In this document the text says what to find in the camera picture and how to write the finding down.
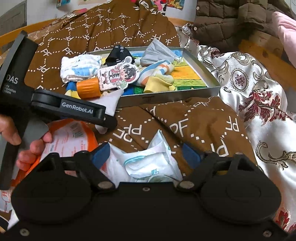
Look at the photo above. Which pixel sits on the beige striped socks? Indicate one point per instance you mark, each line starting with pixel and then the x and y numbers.
pixel 163 67

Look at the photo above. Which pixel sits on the person's left hand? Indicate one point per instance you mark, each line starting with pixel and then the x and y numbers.
pixel 25 158

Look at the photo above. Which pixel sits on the yellow sock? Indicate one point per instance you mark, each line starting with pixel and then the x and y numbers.
pixel 159 83

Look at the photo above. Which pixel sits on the anime character card tag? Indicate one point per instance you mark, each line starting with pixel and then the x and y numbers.
pixel 118 76

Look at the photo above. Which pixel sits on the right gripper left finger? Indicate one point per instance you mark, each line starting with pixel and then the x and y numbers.
pixel 100 155

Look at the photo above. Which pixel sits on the brown colourful striped blanket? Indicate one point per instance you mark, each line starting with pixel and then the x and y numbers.
pixel 207 124

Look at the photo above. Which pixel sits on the metal tray with drawing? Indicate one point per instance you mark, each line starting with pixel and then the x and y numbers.
pixel 191 79

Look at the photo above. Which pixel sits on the grey face mask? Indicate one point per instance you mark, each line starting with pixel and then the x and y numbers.
pixel 157 51

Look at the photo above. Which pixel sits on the orange white plastic bag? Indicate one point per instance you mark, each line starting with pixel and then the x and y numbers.
pixel 69 137

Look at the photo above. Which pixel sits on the orange cuffed sock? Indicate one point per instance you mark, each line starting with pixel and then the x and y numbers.
pixel 88 88

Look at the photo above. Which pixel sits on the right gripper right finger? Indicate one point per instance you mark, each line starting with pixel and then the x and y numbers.
pixel 192 156

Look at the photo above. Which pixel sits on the white floral satin quilt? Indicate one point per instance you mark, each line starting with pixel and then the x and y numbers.
pixel 261 103

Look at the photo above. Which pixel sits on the pink folded blanket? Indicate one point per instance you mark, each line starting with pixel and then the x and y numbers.
pixel 284 27

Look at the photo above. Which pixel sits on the black dark socks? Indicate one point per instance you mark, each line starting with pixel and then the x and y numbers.
pixel 117 55

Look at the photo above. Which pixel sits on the pink anime girl drawing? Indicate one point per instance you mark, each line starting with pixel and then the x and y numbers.
pixel 160 6

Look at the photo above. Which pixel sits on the brown puffer jacket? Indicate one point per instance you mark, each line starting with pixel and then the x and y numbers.
pixel 223 24

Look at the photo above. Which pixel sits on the dark wooden door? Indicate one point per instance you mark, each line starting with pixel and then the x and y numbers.
pixel 14 18

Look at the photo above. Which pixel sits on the white patterned baby cloth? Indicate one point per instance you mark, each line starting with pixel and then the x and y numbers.
pixel 79 68

